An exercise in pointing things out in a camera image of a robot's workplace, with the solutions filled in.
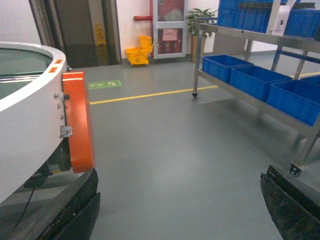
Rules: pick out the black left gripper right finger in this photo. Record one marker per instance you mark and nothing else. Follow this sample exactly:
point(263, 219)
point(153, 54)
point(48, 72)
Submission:
point(294, 207)

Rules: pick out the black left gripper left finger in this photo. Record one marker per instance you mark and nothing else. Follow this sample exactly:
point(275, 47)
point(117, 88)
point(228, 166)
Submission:
point(71, 215)

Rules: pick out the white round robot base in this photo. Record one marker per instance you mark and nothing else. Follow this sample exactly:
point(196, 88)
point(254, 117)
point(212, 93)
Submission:
point(30, 121)

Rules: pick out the orange bumper panel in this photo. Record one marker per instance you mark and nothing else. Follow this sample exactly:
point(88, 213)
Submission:
point(78, 117)

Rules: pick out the blue bin on cart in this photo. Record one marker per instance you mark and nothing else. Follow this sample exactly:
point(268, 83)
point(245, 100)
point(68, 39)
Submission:
point(255, 80)
point(298, 98)
point(220, 66)

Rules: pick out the steel wheeled cart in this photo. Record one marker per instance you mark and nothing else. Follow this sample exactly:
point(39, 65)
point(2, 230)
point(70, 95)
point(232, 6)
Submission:
point(295, 47)

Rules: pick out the yellow mop bucket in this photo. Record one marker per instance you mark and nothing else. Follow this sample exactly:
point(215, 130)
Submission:
point(139, 55)

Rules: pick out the yellow wet floor sign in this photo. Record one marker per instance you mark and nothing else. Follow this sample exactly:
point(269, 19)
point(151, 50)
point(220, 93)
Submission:
point(100, 36)

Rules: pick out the fire hydrant cabinet door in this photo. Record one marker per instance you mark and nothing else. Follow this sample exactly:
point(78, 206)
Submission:
point(169, 28)

